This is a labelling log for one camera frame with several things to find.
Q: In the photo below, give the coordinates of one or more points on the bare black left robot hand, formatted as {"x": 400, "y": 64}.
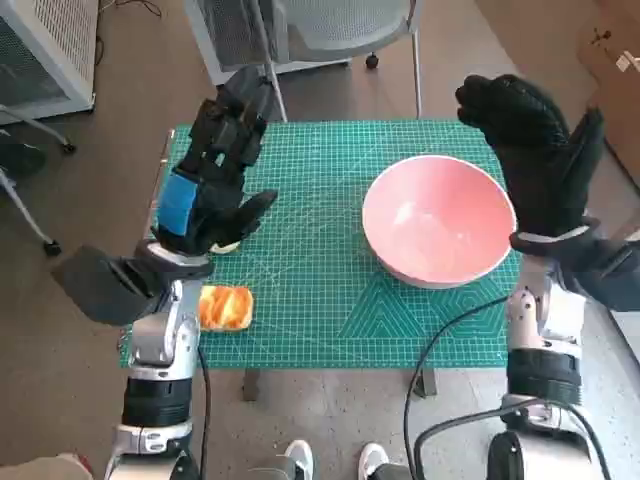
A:
{"x": 210, "y": 200}

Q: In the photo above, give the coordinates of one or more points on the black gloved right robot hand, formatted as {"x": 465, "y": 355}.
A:
{"x": 540, "y": 165}

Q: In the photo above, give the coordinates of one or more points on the round toy bread bun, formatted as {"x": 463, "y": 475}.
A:
{"x": 225, "y": 248}

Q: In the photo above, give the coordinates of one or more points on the pink bowl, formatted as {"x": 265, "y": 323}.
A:
{"x": 435, "y": 220}

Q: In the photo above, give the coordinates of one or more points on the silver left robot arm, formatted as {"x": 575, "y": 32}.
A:
{"x": 160, "y": 330}

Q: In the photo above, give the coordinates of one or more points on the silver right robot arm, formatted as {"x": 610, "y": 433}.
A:
{"x": 542, "y": 325}

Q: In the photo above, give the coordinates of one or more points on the green cutting mat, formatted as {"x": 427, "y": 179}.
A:
{"x": 310, "y": 200}

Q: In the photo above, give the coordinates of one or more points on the brown cardboard box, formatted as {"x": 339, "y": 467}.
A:
{"x": 620, "y": 90}

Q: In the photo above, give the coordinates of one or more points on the white perforated cabinet on casters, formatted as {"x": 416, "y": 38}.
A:
{"x": 225, "y": 50}

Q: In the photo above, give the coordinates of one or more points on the grey office chair base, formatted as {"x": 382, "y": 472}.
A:
{"x": 51, "y": 247}

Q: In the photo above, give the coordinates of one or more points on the grey table leg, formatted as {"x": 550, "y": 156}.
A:
{"x": 426, "y": 382}
{"x": 251, "y": 385}

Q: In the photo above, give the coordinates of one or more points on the large white perforated cabinet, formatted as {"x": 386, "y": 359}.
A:
{"x": 50, "y": 50}

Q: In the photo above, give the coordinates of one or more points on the grey mesh chair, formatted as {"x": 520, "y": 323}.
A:
{"x": 350, "y": 25}

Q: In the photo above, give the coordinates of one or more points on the white shoe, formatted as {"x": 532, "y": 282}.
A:
{"x": 373, "y": 457}
{"x": 298, "y": 457}

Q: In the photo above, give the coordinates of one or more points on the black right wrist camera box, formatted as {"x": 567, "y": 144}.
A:
{"x": 610, "y": 280}

